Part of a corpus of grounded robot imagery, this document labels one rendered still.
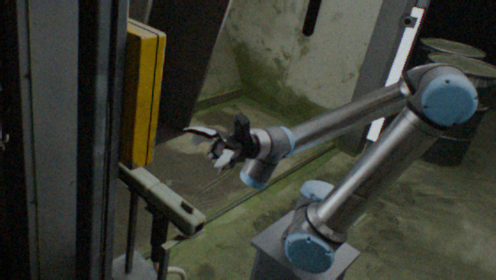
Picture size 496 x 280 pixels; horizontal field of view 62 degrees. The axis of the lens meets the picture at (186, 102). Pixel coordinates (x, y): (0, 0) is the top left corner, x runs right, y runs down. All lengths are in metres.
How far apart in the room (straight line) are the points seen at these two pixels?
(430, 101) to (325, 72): 2.67
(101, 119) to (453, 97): 0.83
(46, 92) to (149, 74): 0.59
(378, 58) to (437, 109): 2.43
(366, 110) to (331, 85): 2.45
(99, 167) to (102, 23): 0.26
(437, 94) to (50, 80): 1.02
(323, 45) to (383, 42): 0.50
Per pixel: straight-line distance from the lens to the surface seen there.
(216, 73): 4.07
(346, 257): 1.75
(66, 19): 1.20
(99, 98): 0.68
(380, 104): 1.32
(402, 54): 2.62
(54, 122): 1.30
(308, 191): 1.51
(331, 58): 3.73
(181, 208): 0.93
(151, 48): 0.67
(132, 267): 1.27
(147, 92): 0.70
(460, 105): 1.17
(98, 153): 0.74
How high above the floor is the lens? 1.73
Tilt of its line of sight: 25 degrees down
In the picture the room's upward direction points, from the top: 8 degrees clockwise
